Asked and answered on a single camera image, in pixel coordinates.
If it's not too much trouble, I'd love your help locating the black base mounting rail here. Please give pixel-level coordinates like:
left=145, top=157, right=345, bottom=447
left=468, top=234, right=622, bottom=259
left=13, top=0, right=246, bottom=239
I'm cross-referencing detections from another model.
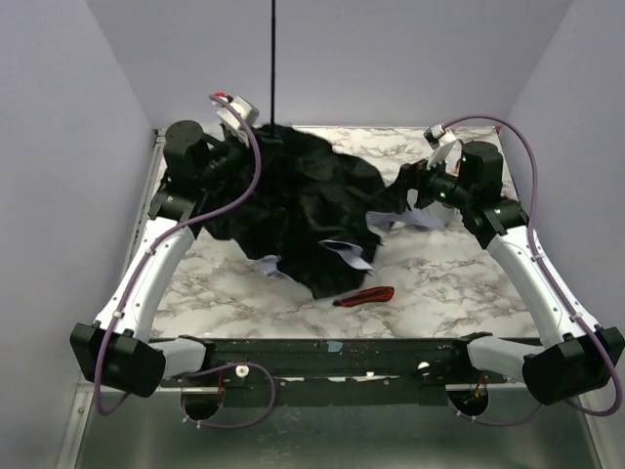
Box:
left=162, top=338, right=479, bottom=407

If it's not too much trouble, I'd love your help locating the red black utility knife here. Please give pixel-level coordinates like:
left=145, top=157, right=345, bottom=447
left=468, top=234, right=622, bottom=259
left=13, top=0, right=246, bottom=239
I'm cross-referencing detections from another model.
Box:
left=332, top=285, right=395, bottom=308

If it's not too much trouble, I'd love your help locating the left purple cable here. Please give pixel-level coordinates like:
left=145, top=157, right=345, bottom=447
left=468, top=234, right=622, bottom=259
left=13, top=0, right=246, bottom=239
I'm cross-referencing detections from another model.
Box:
left=93, top=93, right=277, bottom=431

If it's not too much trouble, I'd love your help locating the lavender umbrella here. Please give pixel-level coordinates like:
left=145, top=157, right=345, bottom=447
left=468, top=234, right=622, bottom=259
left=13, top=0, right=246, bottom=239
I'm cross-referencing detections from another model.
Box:
left=197, top=0, right=445, bottom=302

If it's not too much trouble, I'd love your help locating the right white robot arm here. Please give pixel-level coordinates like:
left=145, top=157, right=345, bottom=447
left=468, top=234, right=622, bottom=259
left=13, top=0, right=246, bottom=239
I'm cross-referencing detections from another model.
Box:
left=375, top=141, right=624, bottom=405

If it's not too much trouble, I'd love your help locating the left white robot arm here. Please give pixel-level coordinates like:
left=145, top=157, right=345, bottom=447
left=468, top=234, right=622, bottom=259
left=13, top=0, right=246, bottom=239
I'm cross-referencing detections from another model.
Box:
left=69, top=119, right=261, bottom=398

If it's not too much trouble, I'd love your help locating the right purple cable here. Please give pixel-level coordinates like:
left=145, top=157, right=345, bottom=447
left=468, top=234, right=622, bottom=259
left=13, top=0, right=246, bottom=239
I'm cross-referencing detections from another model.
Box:
left=441, top=115, right=619, bottom=426

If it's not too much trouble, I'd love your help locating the purple cable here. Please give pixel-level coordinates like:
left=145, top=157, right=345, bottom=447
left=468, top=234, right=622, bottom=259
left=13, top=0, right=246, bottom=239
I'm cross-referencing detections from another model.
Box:
left=441, top=115, right=619, bottom=426
left=93, top=93, right=277, bottom=431

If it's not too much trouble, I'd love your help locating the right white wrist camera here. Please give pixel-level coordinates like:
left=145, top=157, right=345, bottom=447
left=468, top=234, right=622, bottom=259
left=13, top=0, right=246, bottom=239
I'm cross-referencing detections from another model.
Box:
left=423, top=124, right=458, bottom=168

